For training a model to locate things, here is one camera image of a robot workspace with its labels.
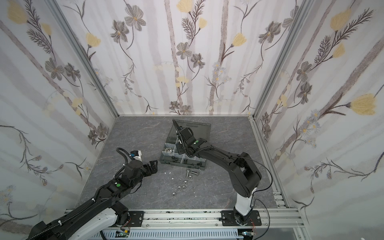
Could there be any clear plastic organizer box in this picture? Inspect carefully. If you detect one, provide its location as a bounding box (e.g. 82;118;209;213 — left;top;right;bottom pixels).
160;120;211;170

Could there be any white slotted cable duct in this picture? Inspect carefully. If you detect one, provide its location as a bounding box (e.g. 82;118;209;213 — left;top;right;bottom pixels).
103;229;244;240

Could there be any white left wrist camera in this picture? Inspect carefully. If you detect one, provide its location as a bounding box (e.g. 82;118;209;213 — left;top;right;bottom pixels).
130;150;142;161

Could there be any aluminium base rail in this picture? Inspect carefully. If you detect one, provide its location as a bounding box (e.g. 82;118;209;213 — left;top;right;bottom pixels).
56;209;304;240

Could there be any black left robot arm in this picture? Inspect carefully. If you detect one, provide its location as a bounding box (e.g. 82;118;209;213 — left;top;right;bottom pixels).
28;148;158;240

